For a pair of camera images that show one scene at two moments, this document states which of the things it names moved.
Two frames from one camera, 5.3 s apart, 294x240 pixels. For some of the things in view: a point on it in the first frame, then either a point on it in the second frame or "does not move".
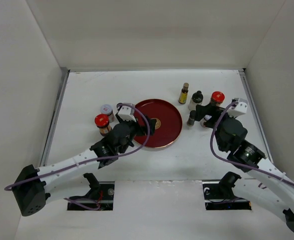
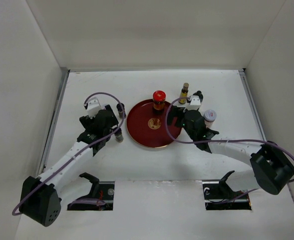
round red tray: (168, 120) does not move
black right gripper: (209, 109) -> (177, 112)
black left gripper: (153, 122) -> (87, 122)
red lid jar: (217, 98) -> (159, 99)
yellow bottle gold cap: (183, 96) does not move
